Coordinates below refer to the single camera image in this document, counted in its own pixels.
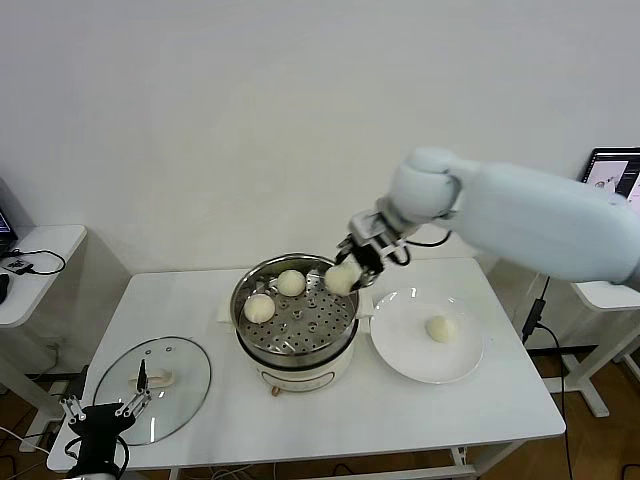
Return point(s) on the white steamed baozi bun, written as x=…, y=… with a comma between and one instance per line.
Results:
x=341, y=280
x=290, y=282
x=441, y=330
x=259, y=307

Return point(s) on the cream electric cooking pot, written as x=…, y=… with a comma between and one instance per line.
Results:
x=300, y=377

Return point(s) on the stainless steel steamer basket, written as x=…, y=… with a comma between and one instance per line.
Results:
x=320, y=330

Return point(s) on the black open laptop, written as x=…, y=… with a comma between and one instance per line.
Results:
x=5, y=225

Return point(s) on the white power strip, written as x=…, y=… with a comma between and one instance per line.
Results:
x=59, y=387

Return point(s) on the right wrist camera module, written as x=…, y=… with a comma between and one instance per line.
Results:
x=365, y=223

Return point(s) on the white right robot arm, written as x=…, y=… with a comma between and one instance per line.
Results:
x=525, y=215

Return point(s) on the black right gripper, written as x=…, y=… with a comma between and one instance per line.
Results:
x=367, y=257

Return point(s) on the white side table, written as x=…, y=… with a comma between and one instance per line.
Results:
x=40, y=300
x=600, y=300

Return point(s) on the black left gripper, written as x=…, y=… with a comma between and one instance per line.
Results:
x=100, y=427

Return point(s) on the white round plate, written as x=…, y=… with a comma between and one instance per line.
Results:
x=400, y=330

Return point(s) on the grey open laptop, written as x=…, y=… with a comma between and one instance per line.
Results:
x=607, y=172

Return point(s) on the black computer mouse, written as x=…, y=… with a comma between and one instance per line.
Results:
x=3, y=290

